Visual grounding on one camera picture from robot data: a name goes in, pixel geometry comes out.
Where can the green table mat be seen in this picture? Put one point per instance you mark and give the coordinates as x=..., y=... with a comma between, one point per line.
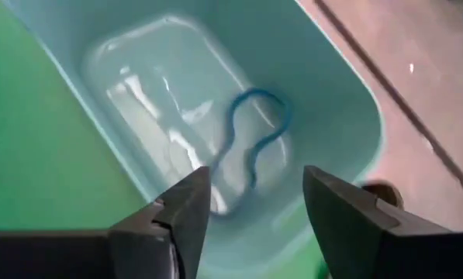
x=41, y=135

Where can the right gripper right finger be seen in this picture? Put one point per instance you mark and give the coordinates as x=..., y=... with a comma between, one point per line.
x=339, y=224

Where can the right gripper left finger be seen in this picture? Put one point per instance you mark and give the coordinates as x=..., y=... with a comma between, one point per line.
x=177, y=232

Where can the black floor tape strip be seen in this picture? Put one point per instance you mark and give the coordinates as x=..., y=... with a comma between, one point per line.
x=390, y=93

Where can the thin blue rubber band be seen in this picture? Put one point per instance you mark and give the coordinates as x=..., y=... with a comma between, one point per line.
x=232, y=116

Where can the teal plastic basket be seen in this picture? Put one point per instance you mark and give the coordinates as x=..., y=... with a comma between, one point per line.
x=169, y=77

